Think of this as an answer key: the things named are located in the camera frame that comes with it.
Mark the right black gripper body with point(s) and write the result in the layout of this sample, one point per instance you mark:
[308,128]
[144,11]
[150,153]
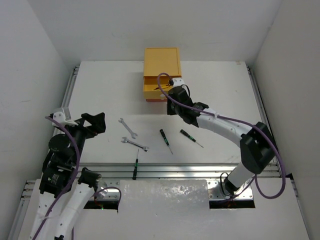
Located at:
[173,109]

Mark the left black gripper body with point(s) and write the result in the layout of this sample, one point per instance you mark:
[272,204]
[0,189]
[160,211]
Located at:
[87,127]

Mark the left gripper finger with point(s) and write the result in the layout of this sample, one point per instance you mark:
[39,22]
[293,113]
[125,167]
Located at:
[97,126]
[90,118]

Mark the yellow top drawer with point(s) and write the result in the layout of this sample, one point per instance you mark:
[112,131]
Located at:
[151,82]

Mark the green black screwdriver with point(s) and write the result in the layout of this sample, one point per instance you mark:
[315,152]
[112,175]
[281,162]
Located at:
[183,132]
[165,139]
[135,170]

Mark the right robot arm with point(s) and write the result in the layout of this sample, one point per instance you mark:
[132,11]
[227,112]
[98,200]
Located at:
[253,141]

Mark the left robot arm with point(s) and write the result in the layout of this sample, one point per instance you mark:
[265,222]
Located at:
[64,190]

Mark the silver wrench upper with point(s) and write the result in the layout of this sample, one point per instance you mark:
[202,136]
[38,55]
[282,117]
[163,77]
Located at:
[133,134]

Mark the silver wrench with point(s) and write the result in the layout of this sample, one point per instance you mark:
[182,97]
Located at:
[133,134]
[126,140]

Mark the silver wrench lower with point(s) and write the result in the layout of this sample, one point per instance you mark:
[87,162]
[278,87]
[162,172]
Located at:
[126,140]

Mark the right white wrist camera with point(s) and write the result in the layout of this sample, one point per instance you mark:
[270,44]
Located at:
[176,82]

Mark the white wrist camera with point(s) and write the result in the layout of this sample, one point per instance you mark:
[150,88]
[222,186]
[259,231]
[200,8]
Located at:
[176,82]
[62,115]

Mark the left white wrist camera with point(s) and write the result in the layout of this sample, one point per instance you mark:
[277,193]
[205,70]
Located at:
[62,115]

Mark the aluminium frame rail front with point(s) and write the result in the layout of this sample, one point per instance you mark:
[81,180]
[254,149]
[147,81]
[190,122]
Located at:
[159,170]

